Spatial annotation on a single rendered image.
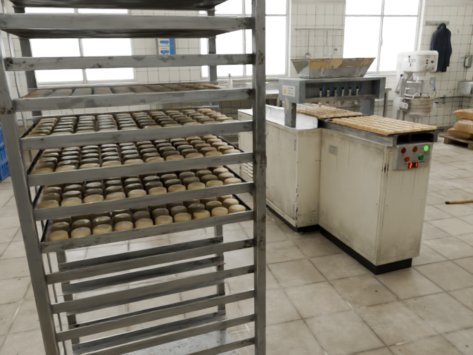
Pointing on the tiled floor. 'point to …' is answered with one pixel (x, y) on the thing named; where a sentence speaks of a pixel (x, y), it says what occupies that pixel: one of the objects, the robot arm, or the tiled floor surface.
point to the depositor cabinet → (288, 170)
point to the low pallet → (457, 141)
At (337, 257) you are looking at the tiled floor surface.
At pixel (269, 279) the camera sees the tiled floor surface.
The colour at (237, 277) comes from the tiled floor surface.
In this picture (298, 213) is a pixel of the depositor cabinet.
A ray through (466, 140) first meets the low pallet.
